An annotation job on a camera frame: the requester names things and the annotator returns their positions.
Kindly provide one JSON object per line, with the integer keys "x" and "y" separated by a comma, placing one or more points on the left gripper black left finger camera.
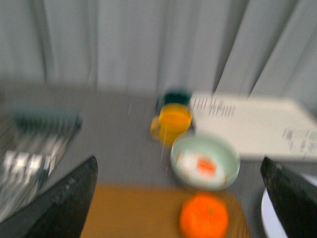
{"x": 59, "y": 212}

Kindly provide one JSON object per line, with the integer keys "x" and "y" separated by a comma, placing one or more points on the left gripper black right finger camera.
{"x": 294, "y": 199}

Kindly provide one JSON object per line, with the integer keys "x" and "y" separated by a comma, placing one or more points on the white round plate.
{"x": 271, "y": 224}

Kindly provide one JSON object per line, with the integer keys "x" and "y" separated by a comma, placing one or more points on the orange mandarin fruit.
{"x": 204, "y": 216}

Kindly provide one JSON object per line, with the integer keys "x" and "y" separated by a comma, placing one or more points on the wooden cutting board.
{"x": 119, "y": 211}

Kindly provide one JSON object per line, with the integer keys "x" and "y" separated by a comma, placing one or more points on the grey-green dish drying rack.
{"x": 32, "y": 141}

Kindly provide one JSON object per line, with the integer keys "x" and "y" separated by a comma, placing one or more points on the cream bear serving tray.
{"x": 258, "y": 127}

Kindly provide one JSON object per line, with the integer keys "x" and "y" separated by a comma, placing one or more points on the mint green bowl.
{"x": 220, "y": 150}

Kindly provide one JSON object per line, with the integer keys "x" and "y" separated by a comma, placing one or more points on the fake fried egg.
{"x": 199, "y": 169}

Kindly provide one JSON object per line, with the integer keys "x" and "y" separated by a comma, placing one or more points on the yellow enamel mug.
{"x": 174, "y": 119}

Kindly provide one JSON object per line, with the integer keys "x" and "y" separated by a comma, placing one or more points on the dark green enamel mug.
{"x": 174, "y": 96}

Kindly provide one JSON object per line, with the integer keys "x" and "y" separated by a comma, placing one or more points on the grey-white curtain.
{"x": 254, "y": 47}

